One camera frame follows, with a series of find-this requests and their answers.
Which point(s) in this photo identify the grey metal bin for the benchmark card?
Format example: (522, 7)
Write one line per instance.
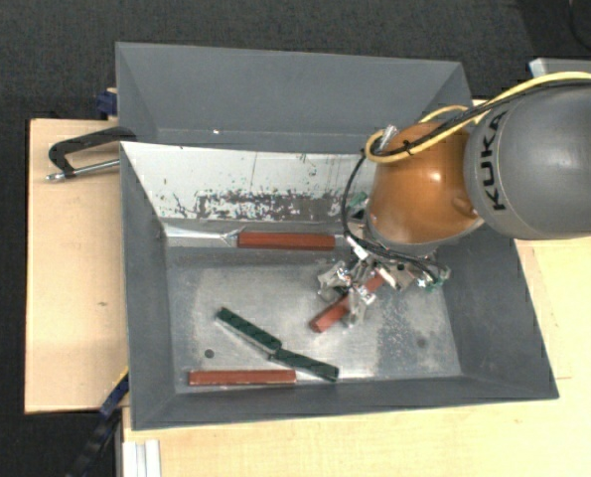
(255, 92)

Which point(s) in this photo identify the dark green flat block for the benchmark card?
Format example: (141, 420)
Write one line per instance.
(248, 328)
(307, 365)

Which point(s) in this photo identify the red-brown block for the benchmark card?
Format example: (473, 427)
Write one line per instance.
(285, 241)
(330, 316)
(240, 377)

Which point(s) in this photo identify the pale brown flat board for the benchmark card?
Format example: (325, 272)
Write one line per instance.
(71, 276)

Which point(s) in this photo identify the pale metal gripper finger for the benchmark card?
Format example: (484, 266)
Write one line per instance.
(334, 278)
(358, 303)

